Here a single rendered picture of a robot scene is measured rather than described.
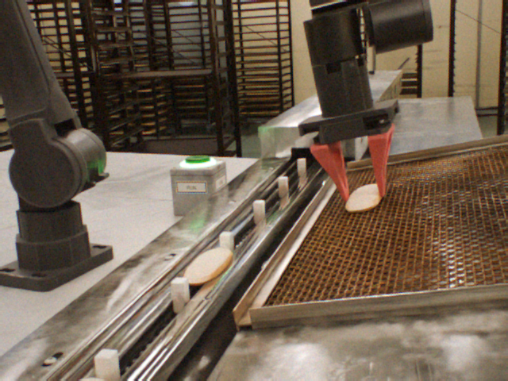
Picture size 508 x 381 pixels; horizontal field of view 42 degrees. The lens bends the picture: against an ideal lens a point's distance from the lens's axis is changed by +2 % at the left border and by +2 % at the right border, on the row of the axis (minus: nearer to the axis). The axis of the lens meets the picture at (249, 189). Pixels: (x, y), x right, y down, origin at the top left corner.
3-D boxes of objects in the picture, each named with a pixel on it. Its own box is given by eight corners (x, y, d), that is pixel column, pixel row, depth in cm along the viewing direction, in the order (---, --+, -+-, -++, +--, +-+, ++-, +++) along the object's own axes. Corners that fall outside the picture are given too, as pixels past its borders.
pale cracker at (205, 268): (208, 251, 75) (207, 241, 74) (240, 252, 73) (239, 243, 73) (174, 285, 65) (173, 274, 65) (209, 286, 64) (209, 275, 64)
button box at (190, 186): (191, 222, 109) (185, 158, 106) (236, 224, 106) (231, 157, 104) (171, 238, 101) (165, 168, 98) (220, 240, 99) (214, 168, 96)
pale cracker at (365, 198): (355, 191, 79) (354, 182, 79) (387, 186, 77) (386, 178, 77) (340, 215, 70) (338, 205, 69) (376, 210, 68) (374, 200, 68)
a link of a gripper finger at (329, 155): (386, 202, 69) (371, 116, 67) (321, 211, 72) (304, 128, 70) (394, 186, 75) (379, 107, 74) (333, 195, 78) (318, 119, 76)
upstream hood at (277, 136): (351, 93, 237) (350, 68, 235) (402, 90, 232) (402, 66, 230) (259, 166, 121) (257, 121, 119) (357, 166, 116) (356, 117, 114)
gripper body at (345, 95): (394, 124, 67) (381, 51, 66) (299, 141, 71) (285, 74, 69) (401, 114, 73) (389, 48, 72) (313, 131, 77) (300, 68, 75)
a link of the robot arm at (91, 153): (41, 210, 82) (21, 223, 77) (29, 130, 80) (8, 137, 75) (113, 209, 81) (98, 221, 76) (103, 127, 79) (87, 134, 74)
